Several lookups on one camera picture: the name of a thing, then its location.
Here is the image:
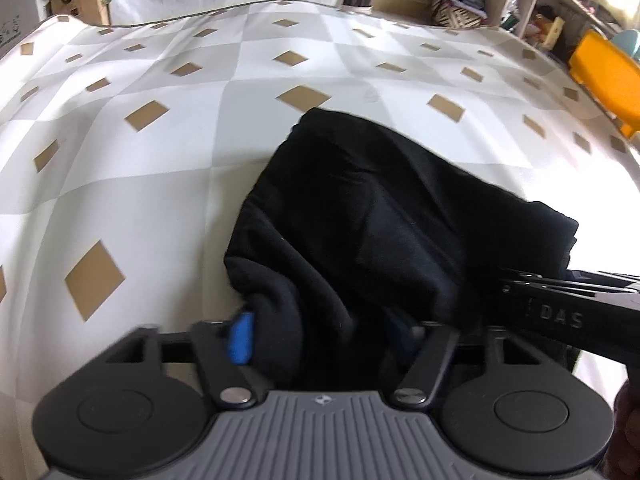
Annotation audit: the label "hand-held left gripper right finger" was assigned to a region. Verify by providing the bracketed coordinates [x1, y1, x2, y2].
[385, 307, 553, 408]

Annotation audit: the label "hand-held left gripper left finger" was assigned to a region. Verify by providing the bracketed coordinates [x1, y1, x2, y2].
[105, 310, 257, 408]

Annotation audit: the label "black t-shirt with red print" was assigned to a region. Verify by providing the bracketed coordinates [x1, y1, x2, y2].
[223, 107, 581, 391]

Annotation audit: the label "person's right hand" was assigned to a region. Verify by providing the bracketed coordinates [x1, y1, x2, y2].
[602, 379, 640, 480]

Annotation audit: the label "yellow plastic chair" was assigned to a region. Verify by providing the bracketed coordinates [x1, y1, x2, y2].
[569, 29, 640, 138]

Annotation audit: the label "patterned woven basket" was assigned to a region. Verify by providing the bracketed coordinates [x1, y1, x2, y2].
[431, 0, 483, 28]

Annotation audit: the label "brown cardboard box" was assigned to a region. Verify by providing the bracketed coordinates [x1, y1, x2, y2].
[47, 0, 111, 26]

